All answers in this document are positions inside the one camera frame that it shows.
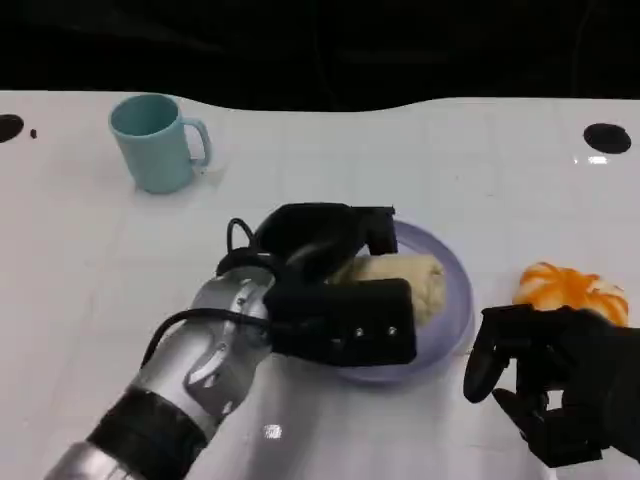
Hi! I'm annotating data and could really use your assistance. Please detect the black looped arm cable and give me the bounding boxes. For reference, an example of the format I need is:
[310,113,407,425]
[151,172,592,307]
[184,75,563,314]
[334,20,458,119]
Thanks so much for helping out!
[215,216,286,275]

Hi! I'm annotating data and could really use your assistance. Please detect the pale green mug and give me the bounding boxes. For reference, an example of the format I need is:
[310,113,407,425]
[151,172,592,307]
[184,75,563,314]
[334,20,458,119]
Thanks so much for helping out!
[108,93,213,195]

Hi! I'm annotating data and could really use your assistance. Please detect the lilac plate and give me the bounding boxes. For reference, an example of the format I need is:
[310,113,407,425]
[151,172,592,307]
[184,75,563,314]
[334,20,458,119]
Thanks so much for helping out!
[319,218,475,386]

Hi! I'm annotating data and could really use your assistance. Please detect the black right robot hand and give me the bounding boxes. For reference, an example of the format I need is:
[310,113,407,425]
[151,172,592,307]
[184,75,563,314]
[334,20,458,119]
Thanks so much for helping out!
[463,303,640,469]

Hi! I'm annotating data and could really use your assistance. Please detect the orange and white bread roll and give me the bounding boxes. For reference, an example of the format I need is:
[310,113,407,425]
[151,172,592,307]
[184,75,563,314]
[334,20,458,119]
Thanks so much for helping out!
[512,259,630,328]

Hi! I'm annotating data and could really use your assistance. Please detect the beige towel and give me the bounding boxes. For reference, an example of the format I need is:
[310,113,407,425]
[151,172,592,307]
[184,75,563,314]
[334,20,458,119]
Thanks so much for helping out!
[329,253,447,327]

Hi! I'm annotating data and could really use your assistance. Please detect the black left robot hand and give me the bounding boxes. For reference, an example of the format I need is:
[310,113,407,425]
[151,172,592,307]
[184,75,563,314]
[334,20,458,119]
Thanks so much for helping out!
[253,201,400,286]

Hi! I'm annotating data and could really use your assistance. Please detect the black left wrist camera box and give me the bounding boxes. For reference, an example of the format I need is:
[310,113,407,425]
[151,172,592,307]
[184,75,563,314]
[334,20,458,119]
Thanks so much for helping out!
[263,278,419,370]

